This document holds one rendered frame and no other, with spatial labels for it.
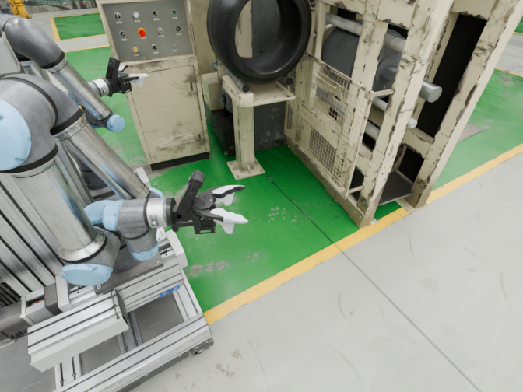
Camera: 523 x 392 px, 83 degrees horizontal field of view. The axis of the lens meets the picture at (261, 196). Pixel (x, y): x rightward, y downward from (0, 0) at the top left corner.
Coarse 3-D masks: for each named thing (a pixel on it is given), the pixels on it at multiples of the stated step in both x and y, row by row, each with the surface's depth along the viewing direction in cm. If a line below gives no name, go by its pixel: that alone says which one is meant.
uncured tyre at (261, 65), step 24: (216, 0) 146; (240, 0) 139; (288, 0) 170; (216, 24) 146; (288, 24) 180; (216, 48) 155; (288, 48) 184; (240, 72) 161; (264, 72) 166; (288, 72) 174
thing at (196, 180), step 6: (192, 174) 70; (198, 174) 70; (204, 174) 71; (192, 180) 68; (198, 180) 68; (192, 186) 69; (198, 186) 69; (186, 192) 70; (192, 192) 70; (186, 198) 71; (192, 198) 71; (180, 204) 72; (186, 204) 72; (180, 210) 73; (186, 210) 73
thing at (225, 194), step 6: (228, 186) 80; (234, 186) 80; (240, 186) 80; (216, 192) 77; (222, 192) 77; (228, 192) 79; (216, 198) 78; (222, 198) 80; (228, 198) 81; (228, 204) 82
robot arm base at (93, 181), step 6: (84, 174) 127; (90, 174) 127; (96, 174) 128; (84, 180) 129; (90, 180) 128; (96, 180) 129; (102, 180) 130; (90, 186) 129; (96, 186) 130; (102, 186) 131
